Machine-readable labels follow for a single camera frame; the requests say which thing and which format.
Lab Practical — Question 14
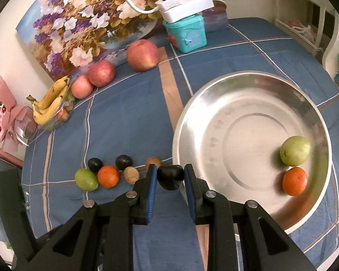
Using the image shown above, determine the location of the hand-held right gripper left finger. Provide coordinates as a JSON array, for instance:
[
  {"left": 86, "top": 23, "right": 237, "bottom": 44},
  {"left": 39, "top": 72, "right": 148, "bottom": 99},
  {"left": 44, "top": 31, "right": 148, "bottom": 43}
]
[{"left": 15, "top": 164, "right": 159, "bottom": 271}]

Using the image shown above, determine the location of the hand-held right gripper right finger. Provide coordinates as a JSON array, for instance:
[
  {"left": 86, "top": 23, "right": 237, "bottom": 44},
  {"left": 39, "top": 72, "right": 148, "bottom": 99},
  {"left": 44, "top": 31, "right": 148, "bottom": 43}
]
[{"left": 184, "top": 164, "right": 320, "bottom": 271}]

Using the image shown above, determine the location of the dark plum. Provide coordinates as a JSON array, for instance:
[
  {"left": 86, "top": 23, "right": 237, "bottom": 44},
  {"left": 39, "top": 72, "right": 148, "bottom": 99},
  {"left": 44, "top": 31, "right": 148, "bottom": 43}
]
[
  {"left": 157, "top": 164, "right": 185, "bottom": 191},
  {"left": 115, "top": 155, "right": 133, "bottom": 171},
  {"left": 87, "top": 157, "right": 104, "bottom": 173}
]

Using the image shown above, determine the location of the small orange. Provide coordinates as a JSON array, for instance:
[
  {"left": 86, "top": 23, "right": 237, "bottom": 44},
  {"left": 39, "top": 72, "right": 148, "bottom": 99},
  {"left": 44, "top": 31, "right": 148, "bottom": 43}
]
[
  {"left": 97, "top": 166, "right": 120, "bottom": 188},
  {"left": 282, "top": 167, "right": 308, "bottom": 196}
]

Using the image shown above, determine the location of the round metal bowl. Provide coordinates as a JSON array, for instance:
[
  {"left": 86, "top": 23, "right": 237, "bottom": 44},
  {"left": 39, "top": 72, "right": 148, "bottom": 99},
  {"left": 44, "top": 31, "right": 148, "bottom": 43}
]
[{"left": 172, "top": 70, "right": 332, "bottom": 240}]

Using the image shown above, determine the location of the blue plaid blanket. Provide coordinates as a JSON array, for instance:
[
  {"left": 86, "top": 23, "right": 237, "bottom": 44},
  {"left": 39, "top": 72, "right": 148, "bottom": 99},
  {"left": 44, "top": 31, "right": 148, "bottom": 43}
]
[{"left": 21, "top": 17, "right": 339, "bottom": 271}]

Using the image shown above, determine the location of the pink flower bouquet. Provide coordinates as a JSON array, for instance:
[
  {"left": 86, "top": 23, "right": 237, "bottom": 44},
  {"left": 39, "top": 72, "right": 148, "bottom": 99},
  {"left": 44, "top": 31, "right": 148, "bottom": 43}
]
[{"left": 0, "top": 76, "right": 38, "bottom": 153}]

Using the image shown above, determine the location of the clear plastic fruit bag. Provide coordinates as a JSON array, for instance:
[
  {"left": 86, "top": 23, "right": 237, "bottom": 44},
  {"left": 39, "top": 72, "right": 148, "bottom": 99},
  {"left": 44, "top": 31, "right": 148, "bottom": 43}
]
[{"left": 45, "top": 96, "right": 74, "bottom": 132}]

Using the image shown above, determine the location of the bunch of yellow bananas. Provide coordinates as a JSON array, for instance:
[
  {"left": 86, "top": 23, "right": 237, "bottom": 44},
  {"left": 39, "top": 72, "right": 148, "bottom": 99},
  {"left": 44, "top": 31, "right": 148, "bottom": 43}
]
[{"left": 27, "top": 76, "right": 71, "bottom": 125}]

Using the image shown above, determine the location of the small red apple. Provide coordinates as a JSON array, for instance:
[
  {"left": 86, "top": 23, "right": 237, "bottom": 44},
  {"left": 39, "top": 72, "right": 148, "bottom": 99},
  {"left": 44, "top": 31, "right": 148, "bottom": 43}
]
[{"left": 71, "top": 75, "right": 94, "bottom": 99}]

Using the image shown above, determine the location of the medium red apple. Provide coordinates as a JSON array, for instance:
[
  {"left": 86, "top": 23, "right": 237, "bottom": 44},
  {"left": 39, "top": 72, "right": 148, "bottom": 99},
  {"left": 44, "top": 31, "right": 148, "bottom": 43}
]
[{"left": 87, "top": 60, "right": 115, "bottom": 87}]

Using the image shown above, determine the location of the large red apple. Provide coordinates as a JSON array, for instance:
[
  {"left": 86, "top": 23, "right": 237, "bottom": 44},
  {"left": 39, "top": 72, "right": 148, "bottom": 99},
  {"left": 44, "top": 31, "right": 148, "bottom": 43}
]
[{"left": 126, "top": 40, "right": 160, "bottom": 72}]

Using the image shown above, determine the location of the teal plastic box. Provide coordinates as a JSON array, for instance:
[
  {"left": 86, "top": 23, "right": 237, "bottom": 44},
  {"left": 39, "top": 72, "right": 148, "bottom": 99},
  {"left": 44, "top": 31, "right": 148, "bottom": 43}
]
[{"left": 162, "top": 14, "right": 207, "bottom": 53}]

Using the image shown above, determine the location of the floral painting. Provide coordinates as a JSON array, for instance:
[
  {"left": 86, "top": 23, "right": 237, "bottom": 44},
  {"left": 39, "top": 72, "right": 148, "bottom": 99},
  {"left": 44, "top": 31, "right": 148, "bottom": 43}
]
[{"left": 15, "top": 0, "right": 229, "bottom": 81}]

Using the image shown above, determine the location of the white plastic bag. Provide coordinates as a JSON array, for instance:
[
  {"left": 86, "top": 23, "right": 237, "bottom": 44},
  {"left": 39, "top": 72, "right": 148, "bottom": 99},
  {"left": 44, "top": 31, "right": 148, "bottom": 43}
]
[{"left": 292, "top": 25, "right": 318, "bottom": 44}]

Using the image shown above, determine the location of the white shelf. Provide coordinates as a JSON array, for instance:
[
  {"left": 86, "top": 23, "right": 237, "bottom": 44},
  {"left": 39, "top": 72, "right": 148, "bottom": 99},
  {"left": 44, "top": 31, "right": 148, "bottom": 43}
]
[{"left": 273, "top": 0, "right": 328, "bottom": 60}]

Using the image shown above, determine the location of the white chair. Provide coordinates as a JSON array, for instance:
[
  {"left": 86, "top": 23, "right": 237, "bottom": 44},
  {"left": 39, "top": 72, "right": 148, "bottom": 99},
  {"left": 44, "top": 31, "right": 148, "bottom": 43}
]
[{"left": 322, "top": 11, "right": 339, "bottom": 74}]

